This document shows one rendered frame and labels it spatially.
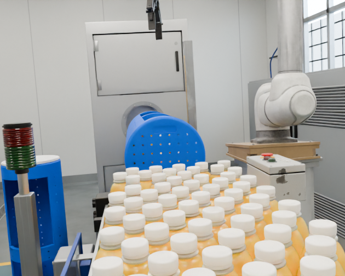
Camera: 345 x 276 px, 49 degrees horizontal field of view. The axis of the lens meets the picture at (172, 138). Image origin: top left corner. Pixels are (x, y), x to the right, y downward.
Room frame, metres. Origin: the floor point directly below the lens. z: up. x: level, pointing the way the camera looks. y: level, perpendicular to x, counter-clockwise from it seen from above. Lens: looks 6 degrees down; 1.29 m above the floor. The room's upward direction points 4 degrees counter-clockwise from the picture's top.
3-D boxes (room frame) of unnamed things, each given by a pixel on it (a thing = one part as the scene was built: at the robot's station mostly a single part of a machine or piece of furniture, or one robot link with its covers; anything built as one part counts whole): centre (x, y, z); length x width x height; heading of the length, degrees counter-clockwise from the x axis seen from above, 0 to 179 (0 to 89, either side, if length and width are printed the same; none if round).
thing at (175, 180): (0.96, 0.00, 1.08); 0.04 x 0.04 x 0.02
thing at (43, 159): (1.91, 0.72, 1.03); 0.28 x 0.28 x 0.01
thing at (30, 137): (0.85, 0.34, 1.23); 0.06 x 0.06 x 0.04
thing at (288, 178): (1.09, -0.29, 1.05); 0.20 x 0.10 x 0.10; 6
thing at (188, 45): (2.78, -0.15, 0.85); 0.06 x 0.06 x 1.70; 6
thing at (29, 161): (0.85, 0.34, 1.18); 0.06 x 0.06 x 0.05
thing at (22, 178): (0.85, 0.34, 1.18); 0.06 x 0.06 x 0.16
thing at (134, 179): (1.01, 0.11, 1.08); 0.04 x 0.04 x 0.02
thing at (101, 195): (1.20, 0.22, 0.95); 0.10 x 0.07 x 0.10; 96
